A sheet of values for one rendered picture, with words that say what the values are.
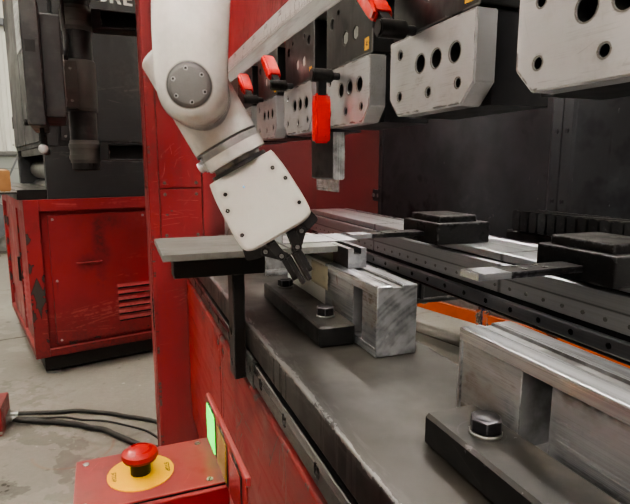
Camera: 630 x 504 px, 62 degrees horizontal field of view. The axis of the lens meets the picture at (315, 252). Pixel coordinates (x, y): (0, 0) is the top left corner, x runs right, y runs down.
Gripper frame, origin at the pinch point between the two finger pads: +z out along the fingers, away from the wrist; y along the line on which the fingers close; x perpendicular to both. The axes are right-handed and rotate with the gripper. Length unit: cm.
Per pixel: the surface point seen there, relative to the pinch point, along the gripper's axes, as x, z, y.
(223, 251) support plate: 8.2, -5.9, -8.0
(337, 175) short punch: 15.3, -6.6, 13.1
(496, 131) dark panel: 50, 6, 57
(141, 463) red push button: -12.3, 7.5, -25.8
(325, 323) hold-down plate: 2.3, 9.3, -0.6
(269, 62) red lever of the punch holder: 27.0, -28.6, 14.1
